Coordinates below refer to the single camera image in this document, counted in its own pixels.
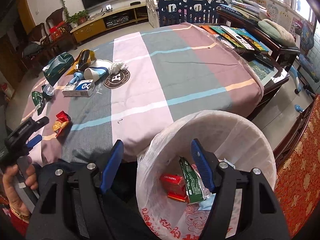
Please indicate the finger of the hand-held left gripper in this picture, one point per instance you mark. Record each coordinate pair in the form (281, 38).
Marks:
(34, 140)
(41, 122)

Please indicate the dark bag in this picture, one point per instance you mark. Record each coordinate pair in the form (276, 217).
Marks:
(32, 48)

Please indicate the green mosaic picture mat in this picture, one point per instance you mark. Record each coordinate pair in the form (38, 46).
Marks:
(260, 70)

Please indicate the children's wall chart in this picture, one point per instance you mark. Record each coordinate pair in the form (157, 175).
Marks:
(262, 4)
(285, 18)
(272, 9)

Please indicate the dark wooden side table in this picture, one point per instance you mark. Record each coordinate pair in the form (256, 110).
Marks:
(285, 51)

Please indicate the blue children's chair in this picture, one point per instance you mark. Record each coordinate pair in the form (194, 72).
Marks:
(306, 55)

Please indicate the light blue face mask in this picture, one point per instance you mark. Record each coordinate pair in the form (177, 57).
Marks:
(207, 202)

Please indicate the person's left forearm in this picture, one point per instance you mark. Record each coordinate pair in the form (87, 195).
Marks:
(12, 227)

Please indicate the stack of books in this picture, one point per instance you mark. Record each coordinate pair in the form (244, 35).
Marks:
(240, 7)

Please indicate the white tissue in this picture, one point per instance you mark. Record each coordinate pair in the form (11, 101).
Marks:
(117, 67)

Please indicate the long green snack wrapper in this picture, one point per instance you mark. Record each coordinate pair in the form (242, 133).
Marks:
(192, 182)

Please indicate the red cigarette box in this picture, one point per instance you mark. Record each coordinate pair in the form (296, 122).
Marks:
(172, 182)

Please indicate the white and blue paper cup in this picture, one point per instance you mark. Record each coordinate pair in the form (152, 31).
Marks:
(96, 71)

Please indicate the red packet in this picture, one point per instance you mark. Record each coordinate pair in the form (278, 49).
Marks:
(177, 197)

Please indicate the person's left hand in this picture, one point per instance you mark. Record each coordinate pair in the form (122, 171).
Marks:
(15, 195)

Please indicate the yellow snack bag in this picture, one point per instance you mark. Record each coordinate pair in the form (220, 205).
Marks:
(83, 58)

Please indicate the dark wooden coffee table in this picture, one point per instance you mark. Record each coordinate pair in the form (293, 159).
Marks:
(272, 87)

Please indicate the navy blue playpen fence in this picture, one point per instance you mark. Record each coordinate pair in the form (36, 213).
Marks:
(195, 12)

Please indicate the colourful pink wall poster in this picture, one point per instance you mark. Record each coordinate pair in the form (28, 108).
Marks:
(297, 25)

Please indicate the small blue floor toy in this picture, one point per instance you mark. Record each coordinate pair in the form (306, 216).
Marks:
(299, 108)

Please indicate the black set-top box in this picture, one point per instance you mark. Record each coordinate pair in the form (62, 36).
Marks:
(135, 3)

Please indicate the crumpled clear plastic bag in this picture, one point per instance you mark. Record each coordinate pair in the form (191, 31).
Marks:
(48, 90)

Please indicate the red gift box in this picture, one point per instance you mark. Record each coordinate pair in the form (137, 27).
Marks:
(59, 30)

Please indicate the potted green plant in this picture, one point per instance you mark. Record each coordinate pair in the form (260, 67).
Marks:
(77, 17)

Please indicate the large colourful picture book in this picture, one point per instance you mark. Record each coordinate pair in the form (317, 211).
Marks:
(252, 40)

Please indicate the white playpen fence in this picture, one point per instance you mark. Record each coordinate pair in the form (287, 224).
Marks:
(151, 10)

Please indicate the small blue crumpled bag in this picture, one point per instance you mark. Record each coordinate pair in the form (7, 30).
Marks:
(76, 78)

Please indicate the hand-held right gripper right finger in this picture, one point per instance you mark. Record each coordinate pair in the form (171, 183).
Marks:
(202, 165)

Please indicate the red snack wrapper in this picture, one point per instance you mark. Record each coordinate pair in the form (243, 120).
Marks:
(61, 125)

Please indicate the green picture book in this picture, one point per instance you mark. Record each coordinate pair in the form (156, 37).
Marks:
(220, 33)

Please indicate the orange picture book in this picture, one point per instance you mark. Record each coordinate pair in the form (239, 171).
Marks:
(207, 28)

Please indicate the black remote control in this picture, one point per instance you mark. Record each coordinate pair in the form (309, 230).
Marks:
(263, 59)

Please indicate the white lined trash bin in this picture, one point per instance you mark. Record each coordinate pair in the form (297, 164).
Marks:
(237, 135)

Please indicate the grey green cushion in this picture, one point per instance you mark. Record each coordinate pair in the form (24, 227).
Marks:
(276, 32)

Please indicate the red and white sack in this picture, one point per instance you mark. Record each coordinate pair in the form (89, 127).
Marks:
(6, 90)

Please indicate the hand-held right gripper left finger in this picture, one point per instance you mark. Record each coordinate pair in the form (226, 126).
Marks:
(112, 165)

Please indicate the yellow wooden television cabinet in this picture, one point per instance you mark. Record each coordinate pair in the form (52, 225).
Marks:
(87, 31)

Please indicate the dark green tissue pack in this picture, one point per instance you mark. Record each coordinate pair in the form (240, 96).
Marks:
(57, 67)

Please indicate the striped pink grey tablecloth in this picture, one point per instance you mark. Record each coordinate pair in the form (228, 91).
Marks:
(175, 80)

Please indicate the white and blue medicine box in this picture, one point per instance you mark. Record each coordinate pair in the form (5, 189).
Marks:
(78, 88)

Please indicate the white remote control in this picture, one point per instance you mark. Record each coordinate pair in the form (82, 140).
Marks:
(236, 37)

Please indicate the carved dark wooden chair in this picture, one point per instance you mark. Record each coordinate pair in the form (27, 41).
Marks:
(56, 15)
(37, 30)

